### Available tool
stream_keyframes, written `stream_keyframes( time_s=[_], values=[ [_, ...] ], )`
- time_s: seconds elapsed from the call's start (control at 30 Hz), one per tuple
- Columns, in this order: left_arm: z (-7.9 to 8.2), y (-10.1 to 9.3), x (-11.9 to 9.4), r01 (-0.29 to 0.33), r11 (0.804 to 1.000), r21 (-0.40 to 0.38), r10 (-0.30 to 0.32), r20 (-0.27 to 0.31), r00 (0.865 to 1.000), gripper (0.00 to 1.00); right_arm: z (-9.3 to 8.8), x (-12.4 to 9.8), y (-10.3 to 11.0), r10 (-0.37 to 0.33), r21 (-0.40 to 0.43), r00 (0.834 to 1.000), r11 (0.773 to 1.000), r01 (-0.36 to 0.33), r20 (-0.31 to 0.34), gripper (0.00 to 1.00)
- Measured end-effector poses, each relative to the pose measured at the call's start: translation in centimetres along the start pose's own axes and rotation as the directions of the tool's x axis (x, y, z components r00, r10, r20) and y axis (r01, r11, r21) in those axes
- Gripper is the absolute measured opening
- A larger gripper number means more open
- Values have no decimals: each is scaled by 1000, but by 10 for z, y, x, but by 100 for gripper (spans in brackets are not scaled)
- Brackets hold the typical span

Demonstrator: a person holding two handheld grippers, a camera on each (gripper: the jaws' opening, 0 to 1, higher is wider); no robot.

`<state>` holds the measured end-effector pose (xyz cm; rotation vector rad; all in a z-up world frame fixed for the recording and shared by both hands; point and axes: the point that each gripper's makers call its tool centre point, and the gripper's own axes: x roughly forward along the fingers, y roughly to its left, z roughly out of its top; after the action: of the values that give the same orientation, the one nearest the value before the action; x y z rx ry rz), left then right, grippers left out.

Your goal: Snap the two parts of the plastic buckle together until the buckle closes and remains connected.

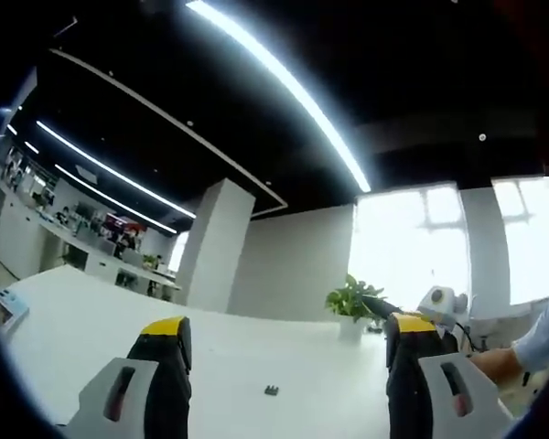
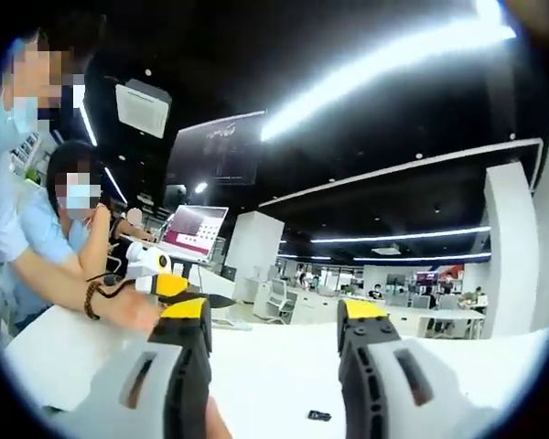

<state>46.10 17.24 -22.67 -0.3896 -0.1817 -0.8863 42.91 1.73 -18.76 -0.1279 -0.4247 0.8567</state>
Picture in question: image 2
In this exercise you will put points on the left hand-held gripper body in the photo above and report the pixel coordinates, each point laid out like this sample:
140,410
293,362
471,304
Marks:
148,263

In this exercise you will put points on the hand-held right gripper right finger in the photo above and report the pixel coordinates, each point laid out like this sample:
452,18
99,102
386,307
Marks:
370,334

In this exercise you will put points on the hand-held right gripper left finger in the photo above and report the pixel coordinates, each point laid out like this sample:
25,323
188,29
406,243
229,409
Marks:
183,329

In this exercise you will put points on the black plastic buckle part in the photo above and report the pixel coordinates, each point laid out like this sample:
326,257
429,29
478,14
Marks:
320,415

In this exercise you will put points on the person's left hand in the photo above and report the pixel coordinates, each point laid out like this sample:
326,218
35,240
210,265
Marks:
135,313

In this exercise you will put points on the person's right hand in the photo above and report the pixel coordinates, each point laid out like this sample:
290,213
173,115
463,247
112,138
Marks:
217,423

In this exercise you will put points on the white framed monitor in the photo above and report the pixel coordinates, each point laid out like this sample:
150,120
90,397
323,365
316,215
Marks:
192,228

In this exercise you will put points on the white square pillar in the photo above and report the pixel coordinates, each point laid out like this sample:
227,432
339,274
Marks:
251,251
512,256

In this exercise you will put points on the grey office chair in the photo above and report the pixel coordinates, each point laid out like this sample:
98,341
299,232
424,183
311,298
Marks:
280,297

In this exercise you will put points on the thin ceiling light strip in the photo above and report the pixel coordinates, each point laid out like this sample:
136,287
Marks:
400,235

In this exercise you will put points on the dark hanging screen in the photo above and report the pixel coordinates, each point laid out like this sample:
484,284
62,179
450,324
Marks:
219,151

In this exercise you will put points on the person's light blue shirt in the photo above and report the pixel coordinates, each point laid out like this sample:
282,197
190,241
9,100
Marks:
2,219

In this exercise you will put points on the white ceiling air conditioner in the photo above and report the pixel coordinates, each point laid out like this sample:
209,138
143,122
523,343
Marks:
143,107

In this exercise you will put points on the person's light blue face mask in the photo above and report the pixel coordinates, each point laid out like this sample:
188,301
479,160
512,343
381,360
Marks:
20,121

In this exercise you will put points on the long ceiling light strip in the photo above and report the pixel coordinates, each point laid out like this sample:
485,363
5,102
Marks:
375,64

